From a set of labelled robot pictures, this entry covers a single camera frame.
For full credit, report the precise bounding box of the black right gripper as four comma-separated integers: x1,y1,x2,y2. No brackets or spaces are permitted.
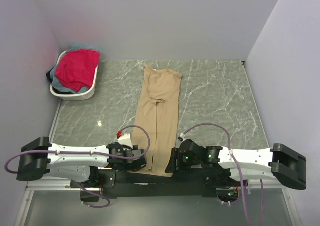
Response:
164,147,202,174

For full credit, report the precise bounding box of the beige t shirt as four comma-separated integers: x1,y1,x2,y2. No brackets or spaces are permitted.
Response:
134,66,182,177

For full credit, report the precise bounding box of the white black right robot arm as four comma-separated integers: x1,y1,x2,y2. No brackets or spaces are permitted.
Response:
165,139,307,190

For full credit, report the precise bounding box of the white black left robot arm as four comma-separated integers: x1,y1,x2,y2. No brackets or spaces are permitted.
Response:
16,137,147,187

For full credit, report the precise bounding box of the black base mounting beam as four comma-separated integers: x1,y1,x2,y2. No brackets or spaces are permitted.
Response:
81,168,241,199

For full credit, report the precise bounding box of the white perforated laundry basket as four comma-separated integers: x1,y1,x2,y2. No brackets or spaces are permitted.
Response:
50,51,99,101

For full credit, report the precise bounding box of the grey blue t shirt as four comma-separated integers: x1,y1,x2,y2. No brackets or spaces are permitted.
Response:
48,42,101,93

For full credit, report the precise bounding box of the red t shirt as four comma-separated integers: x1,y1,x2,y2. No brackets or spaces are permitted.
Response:
54,49,100,92

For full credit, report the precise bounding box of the black garment in basket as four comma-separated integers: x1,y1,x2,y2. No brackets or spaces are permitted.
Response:
46,67,73,95

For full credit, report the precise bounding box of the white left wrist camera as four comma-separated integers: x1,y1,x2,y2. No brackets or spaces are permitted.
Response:
116,131,133,149

